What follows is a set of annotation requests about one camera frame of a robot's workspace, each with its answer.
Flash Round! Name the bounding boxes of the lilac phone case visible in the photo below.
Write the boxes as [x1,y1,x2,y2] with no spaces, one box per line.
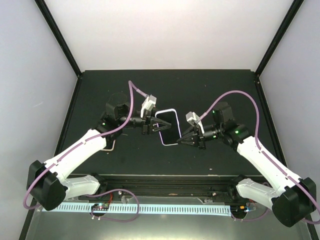
[155,108,182,146]

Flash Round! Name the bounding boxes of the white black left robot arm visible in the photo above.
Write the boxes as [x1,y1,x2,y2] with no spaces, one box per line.
[26,92,172,211]

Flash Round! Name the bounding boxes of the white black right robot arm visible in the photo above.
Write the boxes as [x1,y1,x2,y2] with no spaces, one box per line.
[177,102,317,227]

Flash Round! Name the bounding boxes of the gold rimmed phone case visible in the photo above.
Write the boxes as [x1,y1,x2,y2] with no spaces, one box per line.
[102,140,116,152]

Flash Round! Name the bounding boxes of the small circuit board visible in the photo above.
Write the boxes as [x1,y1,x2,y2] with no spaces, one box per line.
[91,203,109,211]

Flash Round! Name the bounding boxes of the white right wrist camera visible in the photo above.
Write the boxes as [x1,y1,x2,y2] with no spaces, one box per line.
[185,111,203,131]

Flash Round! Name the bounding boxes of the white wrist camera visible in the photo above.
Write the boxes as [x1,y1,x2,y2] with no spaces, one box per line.
[185,111,203,131]
[140,95,157,118]

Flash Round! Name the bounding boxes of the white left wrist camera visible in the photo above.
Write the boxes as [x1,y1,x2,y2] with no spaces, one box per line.
[140,95,157,118]

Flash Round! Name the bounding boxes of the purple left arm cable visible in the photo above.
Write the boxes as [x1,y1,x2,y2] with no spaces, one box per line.
[22,80,151,210]

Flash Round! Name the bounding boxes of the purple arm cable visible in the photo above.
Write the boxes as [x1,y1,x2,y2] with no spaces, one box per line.
[197,90,320,225]
[22,80,151,210]

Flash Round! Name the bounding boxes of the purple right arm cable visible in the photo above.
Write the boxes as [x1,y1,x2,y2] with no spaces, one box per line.
[197,90,320,225]

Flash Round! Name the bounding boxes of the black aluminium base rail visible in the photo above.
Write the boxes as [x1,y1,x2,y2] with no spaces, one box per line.
[91,173,266,202]

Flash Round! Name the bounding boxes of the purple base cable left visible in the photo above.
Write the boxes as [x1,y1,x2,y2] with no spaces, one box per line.
[86,188,140,223]

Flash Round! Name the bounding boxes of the light blue slotted cable duct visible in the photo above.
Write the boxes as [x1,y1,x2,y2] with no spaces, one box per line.
[52,202,232,217]

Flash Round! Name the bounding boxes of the left black frame post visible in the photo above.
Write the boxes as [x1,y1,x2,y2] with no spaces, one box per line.
[34,0,83,79]

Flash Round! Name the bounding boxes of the black frame post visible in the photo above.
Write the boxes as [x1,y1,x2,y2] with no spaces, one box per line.
[254,0,305,75]
[34,0,83,79]

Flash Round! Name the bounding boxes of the right black frame post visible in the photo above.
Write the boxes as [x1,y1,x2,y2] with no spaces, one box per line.
[254,0,305,75]

